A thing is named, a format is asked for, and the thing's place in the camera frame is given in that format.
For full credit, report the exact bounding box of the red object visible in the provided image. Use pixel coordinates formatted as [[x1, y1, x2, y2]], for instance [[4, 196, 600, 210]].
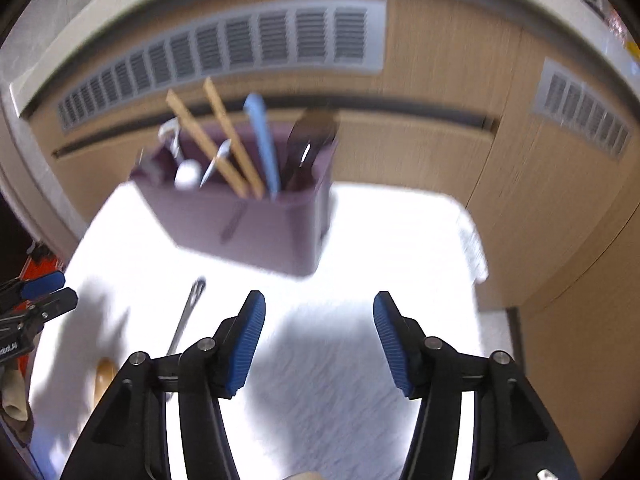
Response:
[[17, 247, 66, 286]]

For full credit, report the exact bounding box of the small dark metal spoon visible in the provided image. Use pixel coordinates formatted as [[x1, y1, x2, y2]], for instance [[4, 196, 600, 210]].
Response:
[[165, 277, 207, 361]]

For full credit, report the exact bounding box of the white plastic spoon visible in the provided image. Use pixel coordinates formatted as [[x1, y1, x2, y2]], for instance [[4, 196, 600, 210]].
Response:
[[174, 159, 202, 191]]

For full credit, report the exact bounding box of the maroon plastic utensil holder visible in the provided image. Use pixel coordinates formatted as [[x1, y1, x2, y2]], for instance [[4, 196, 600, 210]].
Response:
[[129, 125, 337, 277]]

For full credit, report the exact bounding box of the small grey vent grille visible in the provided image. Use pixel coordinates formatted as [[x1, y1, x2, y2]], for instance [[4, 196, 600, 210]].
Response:
[[531, 57, 633, 161]]

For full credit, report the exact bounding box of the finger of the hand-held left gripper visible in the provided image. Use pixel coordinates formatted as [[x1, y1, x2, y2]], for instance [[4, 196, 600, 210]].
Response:
[[0, 287, 79, 333], [0, 271, 67, 305]]

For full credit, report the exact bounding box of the white textured towel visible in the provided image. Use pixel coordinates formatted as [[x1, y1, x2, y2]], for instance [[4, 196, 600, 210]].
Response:
[[27, 180, 491, 480]]

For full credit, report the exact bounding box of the wooden chopstick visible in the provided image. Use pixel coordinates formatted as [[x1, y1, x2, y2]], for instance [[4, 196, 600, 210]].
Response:
[[203, 77, 266, 200], [166, 89, 249, 199]]

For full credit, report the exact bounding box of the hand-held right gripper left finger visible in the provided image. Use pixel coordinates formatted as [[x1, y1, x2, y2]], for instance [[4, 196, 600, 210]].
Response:
[[60, 290, 267, 480]]

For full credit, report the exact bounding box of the wooden cabinet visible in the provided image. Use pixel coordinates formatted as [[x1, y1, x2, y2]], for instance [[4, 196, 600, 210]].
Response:
[[20, 0, 640, 461]]

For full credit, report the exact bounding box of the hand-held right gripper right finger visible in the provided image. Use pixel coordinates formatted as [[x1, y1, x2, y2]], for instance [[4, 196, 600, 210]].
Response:
[[372, 290, 581, 480]]

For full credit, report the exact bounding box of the wooden spoon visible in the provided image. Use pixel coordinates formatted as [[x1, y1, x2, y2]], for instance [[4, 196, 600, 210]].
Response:
[[95, 357, 118, 406]]

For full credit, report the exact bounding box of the long grey vent grille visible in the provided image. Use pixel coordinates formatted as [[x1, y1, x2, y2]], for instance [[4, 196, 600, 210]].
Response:
[[56, 0, 388, 135]]

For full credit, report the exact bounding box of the grey peeler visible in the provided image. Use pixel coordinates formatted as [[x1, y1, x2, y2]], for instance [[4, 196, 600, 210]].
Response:
[[157, 117, 187, 163]]

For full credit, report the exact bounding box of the black-handled metal scoop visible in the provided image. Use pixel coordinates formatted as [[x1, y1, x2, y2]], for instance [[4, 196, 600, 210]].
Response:
[[285, 109, 341, 192]]

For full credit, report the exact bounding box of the light blue plastic utensil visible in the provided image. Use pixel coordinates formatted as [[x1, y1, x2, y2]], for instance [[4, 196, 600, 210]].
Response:
[[243, 92, 280, 200]]

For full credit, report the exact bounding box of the person's left hand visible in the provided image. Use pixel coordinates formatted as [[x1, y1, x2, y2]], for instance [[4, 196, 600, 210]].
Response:
[[0, 360, 31, 423]]

